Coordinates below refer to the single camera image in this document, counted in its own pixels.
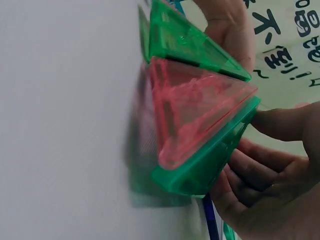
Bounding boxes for person's left hand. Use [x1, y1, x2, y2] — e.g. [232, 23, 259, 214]
[196, 0, 256, 77]

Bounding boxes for teal translucent tile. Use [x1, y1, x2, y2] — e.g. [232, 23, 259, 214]
[219, 218, 238, 240]

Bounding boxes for person's right hand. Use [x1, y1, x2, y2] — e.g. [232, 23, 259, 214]
[209, 101, 320, 240]

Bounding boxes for green translucent triangular tile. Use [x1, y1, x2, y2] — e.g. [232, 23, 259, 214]
[138, 4, 152, 62]
[148, 0, 252, 82]
[150, 96, 262, 200]

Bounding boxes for red translucent triangular tile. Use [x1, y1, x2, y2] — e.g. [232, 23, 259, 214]
[147, 56, 259, 171]

